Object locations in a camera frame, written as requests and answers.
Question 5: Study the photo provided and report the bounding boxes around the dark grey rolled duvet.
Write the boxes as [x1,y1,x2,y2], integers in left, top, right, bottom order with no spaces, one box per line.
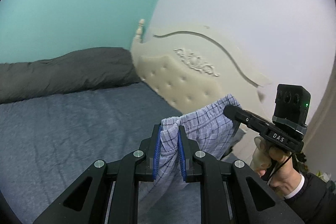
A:
[0,47,142,104]

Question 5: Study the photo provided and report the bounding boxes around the green plant with white flowers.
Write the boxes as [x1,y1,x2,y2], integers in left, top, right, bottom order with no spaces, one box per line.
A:
[291,152,336,186]

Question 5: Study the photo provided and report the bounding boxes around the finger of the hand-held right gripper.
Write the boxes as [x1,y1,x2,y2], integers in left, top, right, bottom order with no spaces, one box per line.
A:
[222,104,274,133]

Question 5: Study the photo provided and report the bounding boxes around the person's right forearm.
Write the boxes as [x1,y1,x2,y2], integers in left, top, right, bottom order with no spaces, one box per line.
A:
[282,173,336,224]

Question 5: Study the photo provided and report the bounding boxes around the cream tufted headboard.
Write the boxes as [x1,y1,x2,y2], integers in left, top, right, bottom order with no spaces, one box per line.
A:
[130,19,273,136]

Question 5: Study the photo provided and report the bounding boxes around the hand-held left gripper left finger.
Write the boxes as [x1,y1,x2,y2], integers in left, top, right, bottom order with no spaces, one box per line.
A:
[33,124,162,224]

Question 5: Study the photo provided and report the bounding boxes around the person's right hand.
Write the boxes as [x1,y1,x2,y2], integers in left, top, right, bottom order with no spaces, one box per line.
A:
[250,136,305,199]

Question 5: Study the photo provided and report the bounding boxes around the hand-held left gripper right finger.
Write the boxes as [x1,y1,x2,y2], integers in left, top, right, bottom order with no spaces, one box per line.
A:
[177,126,305,224]

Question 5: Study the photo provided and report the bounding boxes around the light blue plaid shorts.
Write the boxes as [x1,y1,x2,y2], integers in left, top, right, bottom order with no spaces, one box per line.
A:
[139,93,243,207]

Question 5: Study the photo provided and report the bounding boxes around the black cable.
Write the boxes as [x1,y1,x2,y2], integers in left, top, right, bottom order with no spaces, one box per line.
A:
[268,152,294,183]

